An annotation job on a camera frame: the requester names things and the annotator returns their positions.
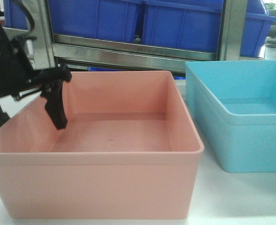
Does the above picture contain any light blue plastic box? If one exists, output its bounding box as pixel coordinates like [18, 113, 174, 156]
[185, 60, 276, 173]

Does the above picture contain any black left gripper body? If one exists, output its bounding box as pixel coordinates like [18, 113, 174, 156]
[0, 24, 72, 100]

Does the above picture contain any blue crate at left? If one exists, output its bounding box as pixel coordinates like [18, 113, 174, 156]
[48, 0, 143, 43]

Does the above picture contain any large blue storage crate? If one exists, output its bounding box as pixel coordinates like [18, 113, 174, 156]
[142, 0, 222, 53]

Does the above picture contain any pink plastic box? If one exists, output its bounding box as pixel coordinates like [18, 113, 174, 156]
[0, 71, 204, 219]

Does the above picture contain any blue crate at far right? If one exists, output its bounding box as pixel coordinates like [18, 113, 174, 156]
[240, 0, 276, 58]

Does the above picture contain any stainless steel shelf rack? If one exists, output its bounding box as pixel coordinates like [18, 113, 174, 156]
[1, 0, 268, 73]

